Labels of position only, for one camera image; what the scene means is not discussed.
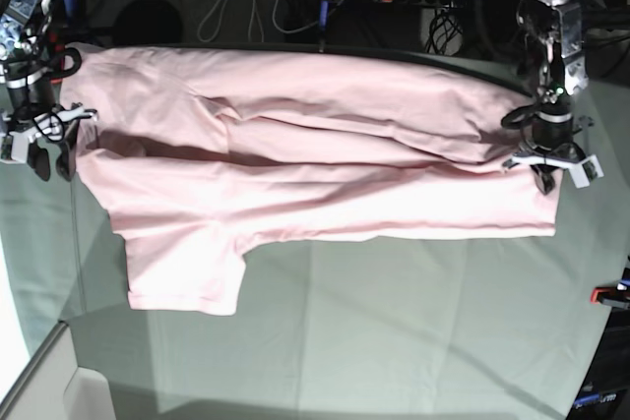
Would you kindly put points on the red clamp at right edge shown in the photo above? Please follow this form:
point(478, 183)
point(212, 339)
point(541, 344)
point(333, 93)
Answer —
point(611, 296)

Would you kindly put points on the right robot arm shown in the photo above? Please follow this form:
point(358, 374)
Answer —
point(25, 50)

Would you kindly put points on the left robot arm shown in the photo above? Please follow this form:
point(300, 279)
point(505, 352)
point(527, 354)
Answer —
point(555, 64)

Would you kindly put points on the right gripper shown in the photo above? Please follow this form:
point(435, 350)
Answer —
point(35, 115)

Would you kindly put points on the grey-green table cloth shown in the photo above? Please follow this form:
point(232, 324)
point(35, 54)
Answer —
point(386, 328)

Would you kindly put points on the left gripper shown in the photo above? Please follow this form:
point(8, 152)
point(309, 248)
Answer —
point(550, 142)

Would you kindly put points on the black round stand base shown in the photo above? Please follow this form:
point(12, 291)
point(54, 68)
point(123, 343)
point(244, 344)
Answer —
point(147, 22)

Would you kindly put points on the pink t-shirt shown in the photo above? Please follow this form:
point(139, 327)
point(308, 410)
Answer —
point(200, 156)

